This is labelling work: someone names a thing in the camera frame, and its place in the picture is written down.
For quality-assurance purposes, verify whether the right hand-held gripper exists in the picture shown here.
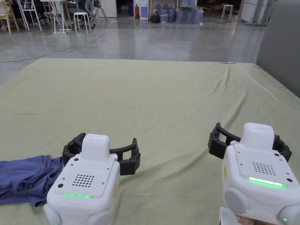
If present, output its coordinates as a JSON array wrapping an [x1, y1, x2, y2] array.
[[208, 122, 300, 225]]

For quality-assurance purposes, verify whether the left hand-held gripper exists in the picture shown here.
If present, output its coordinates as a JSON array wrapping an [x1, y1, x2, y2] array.
[[43, 132, 141, 225]]

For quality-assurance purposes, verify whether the person's right hand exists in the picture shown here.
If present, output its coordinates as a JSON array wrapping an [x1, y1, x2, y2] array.
[[235, 214, 264, 225]]

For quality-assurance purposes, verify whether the bed with pale green sheet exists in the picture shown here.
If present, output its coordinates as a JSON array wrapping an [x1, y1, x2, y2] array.
[[0, 58, 300, 225]]

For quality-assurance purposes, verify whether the dark blue shirt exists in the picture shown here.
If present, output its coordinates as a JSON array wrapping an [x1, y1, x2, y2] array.
[[0, 154, 65, 208]]

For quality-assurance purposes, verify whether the white wheeled board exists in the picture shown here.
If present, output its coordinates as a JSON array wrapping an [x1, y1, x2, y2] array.
[[238, 0, 275, 27]]

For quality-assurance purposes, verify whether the white round stool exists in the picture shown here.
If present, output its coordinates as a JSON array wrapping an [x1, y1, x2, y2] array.
[[221, 5, 234, 19], [73, 12, 92, 34]]

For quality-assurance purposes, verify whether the white folding table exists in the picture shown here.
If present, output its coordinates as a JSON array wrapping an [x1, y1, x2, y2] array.
[[40, 0, 74, 35]]

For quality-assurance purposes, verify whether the grey office chair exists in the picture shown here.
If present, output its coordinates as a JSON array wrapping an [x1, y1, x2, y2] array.
[[83, 0, 102, 29]]

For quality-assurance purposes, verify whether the group of blue water bottles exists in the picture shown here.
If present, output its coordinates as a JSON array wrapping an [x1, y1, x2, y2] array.
[[153, 4, 204, 25]]

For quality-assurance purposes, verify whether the white cabinet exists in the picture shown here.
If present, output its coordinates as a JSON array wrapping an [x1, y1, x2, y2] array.
[[98, 0, 117, 18]]

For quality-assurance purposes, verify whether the white water dispenser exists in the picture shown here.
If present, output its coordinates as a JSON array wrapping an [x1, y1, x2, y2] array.
[[139, 0, 150, 21]]

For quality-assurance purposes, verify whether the white metal chair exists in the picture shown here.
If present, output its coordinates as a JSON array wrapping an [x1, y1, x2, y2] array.
[[17, 0, 43, 32]]

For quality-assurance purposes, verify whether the wooden chair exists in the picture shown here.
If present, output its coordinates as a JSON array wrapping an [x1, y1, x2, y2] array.
[[0, 0, 21, 35]]

